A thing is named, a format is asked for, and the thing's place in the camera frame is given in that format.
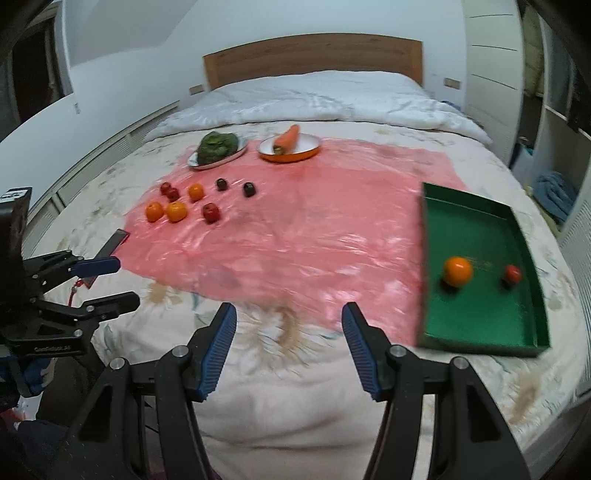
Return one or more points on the green rectangular tray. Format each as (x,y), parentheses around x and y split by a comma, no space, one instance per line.
(487,316)

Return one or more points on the red apple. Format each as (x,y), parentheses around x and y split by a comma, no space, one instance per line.
(164,188)
(512,275)
(211,213)
(172,194)

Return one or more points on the dark plum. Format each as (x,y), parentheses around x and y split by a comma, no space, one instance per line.
(221,184)
(248,189)

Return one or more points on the wall socket right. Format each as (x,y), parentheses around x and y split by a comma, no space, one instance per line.
(452,83)

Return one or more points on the white plate blue rim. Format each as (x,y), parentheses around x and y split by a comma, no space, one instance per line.
(192,159)

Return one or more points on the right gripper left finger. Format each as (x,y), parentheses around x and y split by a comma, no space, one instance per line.
(107,438)

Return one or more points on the orange carrot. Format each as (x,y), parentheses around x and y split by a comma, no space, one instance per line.
(286,142)

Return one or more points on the wall socket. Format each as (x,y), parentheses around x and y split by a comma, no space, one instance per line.
(452,83)
(196,89)

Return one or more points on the smartphone in red case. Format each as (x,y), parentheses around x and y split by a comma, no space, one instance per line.
(108,253)

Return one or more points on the blue gloved left hand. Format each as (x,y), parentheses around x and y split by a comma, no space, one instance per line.
(26,376)

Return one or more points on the green leafy vegetable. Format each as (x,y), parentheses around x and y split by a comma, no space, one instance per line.
(215,147)

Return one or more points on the white duvet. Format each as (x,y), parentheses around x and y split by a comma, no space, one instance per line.
(350,96)

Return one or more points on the wall socket left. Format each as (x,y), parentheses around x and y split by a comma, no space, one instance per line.
(196,89)

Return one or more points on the small back orange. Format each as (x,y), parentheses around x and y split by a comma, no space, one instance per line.
(196,192)

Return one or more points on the white wardrobe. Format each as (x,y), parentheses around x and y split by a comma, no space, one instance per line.
(524,90)

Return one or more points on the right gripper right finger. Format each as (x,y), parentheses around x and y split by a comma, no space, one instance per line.
(471,439)

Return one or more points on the pink plastic sheet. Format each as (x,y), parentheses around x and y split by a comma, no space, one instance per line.
(343,226)

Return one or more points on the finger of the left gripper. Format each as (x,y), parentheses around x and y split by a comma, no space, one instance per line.
(53,269)
(99,306)

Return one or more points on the wooden headboard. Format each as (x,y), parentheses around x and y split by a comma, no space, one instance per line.
(302,54)

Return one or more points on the blue folded towel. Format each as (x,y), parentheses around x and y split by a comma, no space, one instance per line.
(555,194)

